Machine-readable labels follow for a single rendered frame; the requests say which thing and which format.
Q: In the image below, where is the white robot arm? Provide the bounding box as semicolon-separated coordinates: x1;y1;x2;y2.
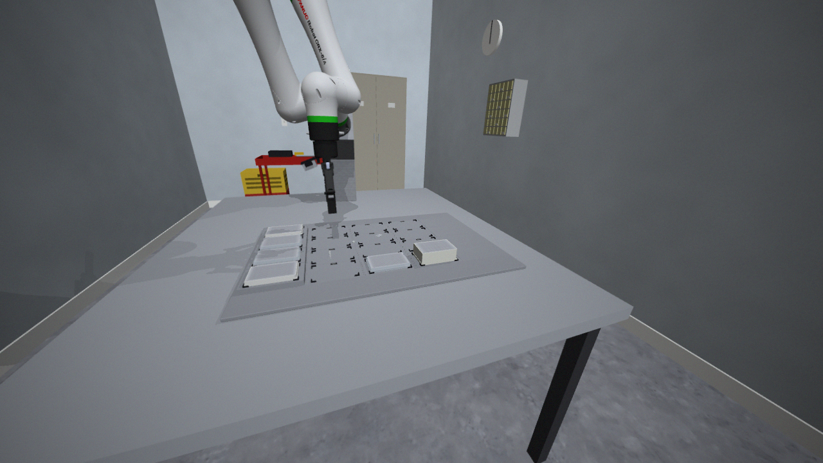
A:
233;0;361;142

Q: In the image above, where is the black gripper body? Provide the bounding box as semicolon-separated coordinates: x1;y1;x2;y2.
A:
313;141;338;162

